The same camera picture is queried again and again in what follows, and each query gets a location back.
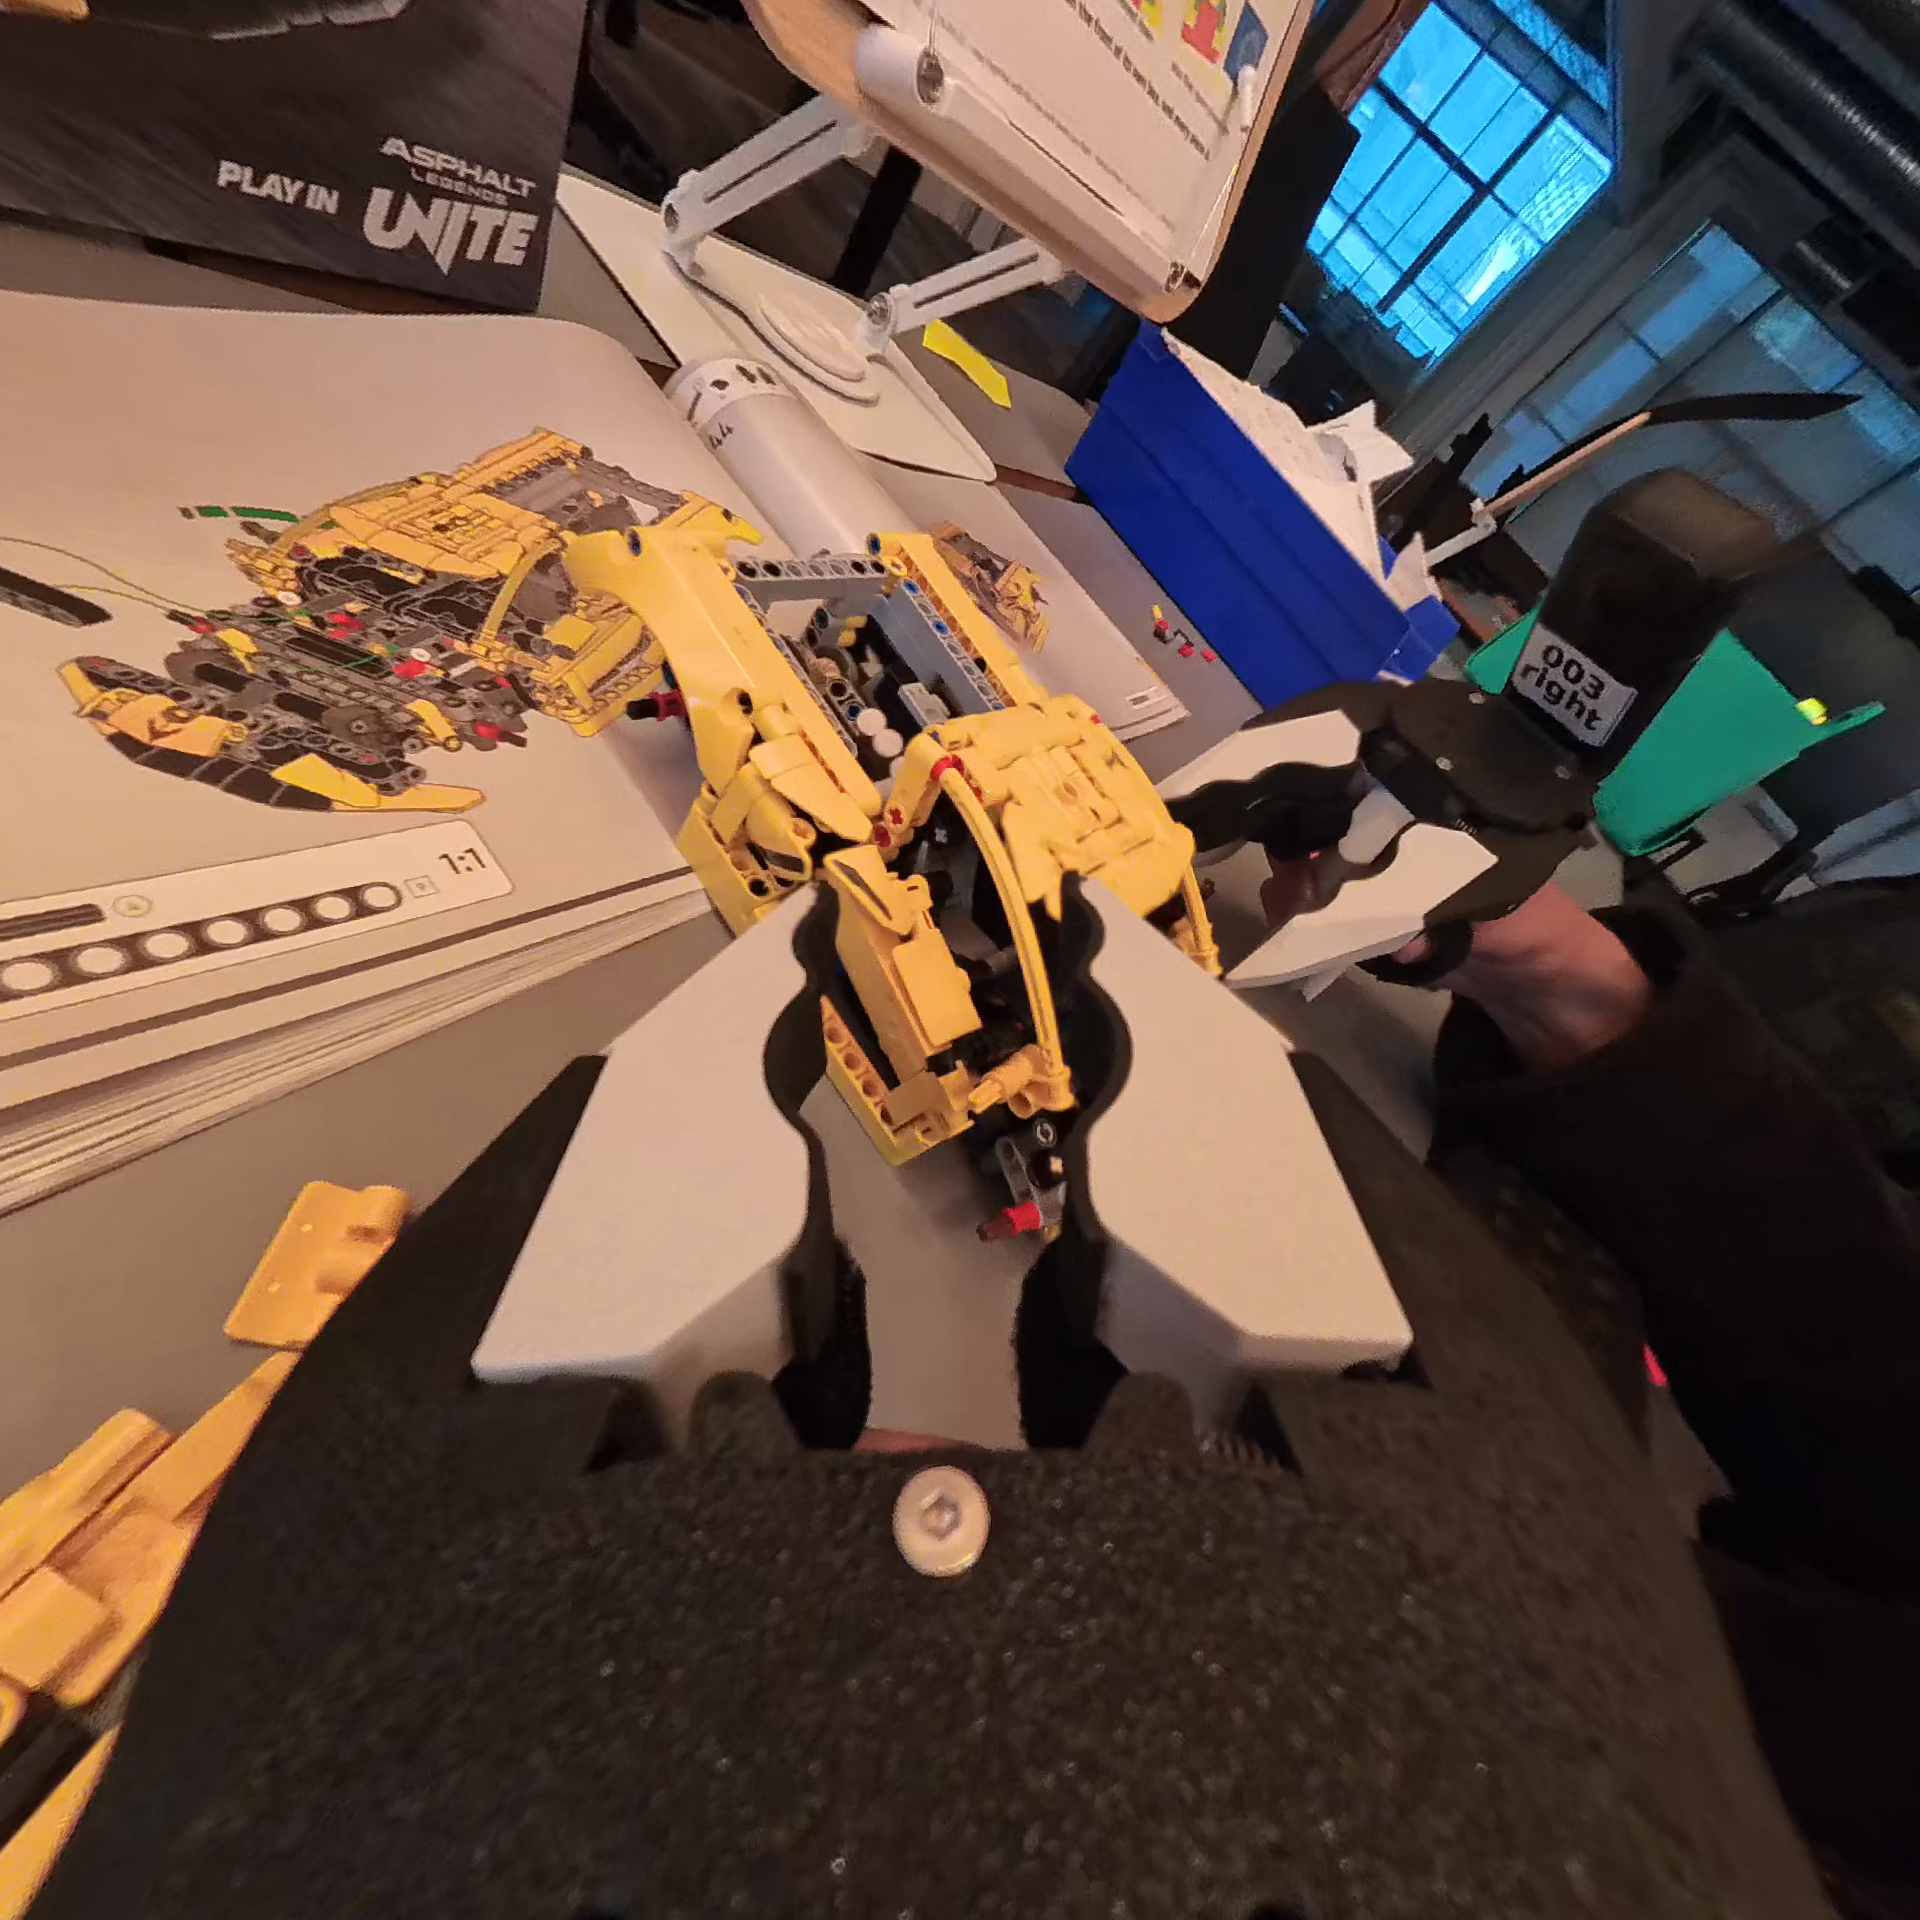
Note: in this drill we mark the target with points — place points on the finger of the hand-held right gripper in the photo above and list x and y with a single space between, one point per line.
1275 739
1378 898

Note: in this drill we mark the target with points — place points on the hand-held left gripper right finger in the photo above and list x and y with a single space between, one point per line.
1245 1199

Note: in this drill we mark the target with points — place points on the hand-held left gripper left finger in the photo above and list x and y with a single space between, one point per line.
644 1199

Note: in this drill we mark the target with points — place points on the yellow toy brick car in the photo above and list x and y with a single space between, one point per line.
1050 782

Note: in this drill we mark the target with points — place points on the pale hobby robot arm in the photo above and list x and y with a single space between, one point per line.
1742 410

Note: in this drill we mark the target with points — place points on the person's right forearm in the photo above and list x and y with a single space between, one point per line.
1724 1199

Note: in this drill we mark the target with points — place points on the grey desk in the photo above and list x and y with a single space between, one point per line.
152 1276

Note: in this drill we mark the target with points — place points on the person's right hand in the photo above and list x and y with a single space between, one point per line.
1546 973

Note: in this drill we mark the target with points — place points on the small cluster of coloured pins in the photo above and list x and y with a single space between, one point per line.
1185 640

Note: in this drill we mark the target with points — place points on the blue plastic bin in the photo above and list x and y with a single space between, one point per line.
1200 493

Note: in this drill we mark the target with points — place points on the green plastic bin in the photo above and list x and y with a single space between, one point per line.
1724 750

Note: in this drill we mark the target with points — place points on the white crumpled paper bags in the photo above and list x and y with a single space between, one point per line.
1275 419

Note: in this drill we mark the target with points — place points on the yellow sticky note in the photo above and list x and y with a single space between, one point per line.
961 354

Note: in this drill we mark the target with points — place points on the printed instruction sheet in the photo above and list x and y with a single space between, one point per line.
1079 91

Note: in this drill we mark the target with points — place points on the open instruction booklet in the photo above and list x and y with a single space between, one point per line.
225 451

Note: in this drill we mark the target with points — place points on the toy car set cardboard box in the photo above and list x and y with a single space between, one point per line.
225 91

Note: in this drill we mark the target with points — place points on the silver ventilation duct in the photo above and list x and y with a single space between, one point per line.
1829 76

